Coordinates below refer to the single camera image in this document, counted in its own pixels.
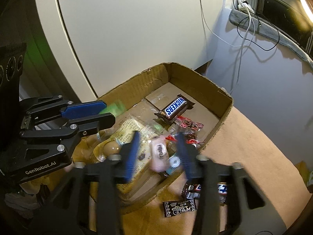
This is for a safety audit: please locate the white power strip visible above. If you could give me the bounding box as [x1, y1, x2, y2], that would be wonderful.
[237, 0, 255, 13]

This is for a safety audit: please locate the mint candy teal packet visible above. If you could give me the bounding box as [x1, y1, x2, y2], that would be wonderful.
[163, 153, 181, 177]

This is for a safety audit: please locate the large cracker pack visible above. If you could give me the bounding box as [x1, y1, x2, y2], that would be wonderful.
[93, 115, 160, 195]

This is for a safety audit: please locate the ring light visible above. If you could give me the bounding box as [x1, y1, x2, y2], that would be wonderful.
[300, 0, 313, 22]

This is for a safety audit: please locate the jelly cup snack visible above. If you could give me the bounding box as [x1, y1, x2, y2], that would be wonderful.
[93, 138, 121, 162]

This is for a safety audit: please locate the black cable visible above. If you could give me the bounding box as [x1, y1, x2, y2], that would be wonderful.
[228, 0, 281, 53]

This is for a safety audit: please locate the Snickers bar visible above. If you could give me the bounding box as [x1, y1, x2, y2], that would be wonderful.
[181, 182, 227, 205]
[154, 94, 195, 124]

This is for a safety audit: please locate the white cable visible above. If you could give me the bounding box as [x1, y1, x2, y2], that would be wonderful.
[196, 0, 256, 89]

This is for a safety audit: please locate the cardboard box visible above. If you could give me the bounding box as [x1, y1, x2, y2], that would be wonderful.
[72, 63, 233, 214]

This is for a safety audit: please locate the red clear snack bag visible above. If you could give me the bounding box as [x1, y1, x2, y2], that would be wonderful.
[165, 116, 204, 149]

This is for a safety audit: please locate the black patterned candy packet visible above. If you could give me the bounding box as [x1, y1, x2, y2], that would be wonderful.
[162, 199, 197, 218]

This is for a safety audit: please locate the grey window sill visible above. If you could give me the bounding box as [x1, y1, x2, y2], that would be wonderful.
[229, 9, 312, 69]

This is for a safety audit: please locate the green candy packet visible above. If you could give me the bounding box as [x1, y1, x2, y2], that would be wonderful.
[99, 100, 126, 117]

